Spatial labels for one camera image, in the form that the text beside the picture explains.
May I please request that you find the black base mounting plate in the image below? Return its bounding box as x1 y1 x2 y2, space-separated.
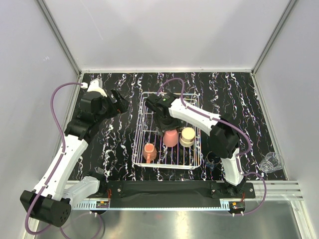
106 181 256 209

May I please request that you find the white wire dish rack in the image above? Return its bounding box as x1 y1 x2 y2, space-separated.
132 92 202 170

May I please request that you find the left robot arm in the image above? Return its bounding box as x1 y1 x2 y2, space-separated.
20 89 129 227

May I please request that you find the pink plastic cup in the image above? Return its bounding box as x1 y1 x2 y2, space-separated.
163 129 178 147

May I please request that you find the clear plastic measuring cup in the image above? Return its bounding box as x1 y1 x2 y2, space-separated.
259 152 285 173

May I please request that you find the orange ceramic mug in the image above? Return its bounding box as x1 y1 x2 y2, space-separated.
143 143 157 163

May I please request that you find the dark blue glass cup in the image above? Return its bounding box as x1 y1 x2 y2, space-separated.
205 151 221 171

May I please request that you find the cream brown paper cup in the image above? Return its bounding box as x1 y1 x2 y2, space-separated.
179 127 195 147

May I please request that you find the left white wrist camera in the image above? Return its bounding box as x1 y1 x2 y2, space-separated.
81 78 107 97

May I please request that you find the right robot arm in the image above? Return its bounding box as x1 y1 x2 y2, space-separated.
145 92 246 198

